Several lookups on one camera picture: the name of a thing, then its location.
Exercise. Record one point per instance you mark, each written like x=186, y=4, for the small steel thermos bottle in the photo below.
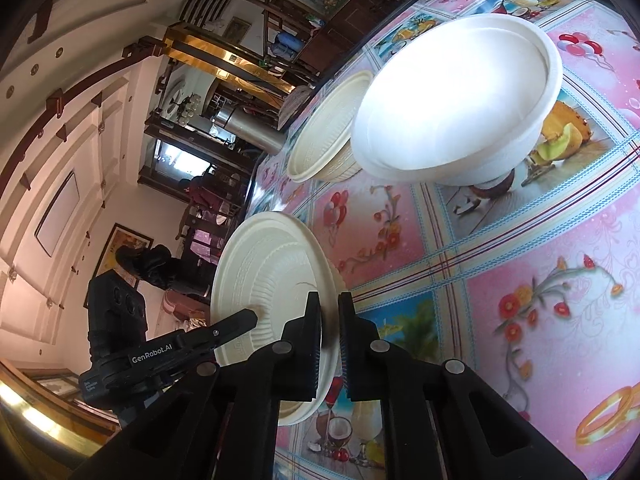
x=250, y=127

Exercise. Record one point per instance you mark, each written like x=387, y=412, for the small framed picture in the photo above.
x=236, y=30

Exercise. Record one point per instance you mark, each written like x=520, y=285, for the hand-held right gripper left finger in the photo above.
x=312, y=340

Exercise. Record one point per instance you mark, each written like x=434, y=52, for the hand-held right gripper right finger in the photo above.
x=346, y=340

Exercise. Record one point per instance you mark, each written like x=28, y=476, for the framed wall painting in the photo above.
x=135, y=240

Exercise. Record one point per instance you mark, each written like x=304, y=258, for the chandelier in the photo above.
x=184, y=107

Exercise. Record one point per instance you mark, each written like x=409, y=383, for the blue water jug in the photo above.
x=287, y=46

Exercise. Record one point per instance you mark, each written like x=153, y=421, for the square ceiling light panel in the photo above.
x=57, y=212

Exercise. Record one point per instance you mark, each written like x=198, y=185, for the sofa with patterned blanket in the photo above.
x=182, y=305

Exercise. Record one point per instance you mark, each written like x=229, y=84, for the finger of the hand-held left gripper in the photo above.
x=232, y=327

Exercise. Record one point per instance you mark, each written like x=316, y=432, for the cream ribbed plastic bowl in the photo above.
x=260, y=270
x=325, y=130

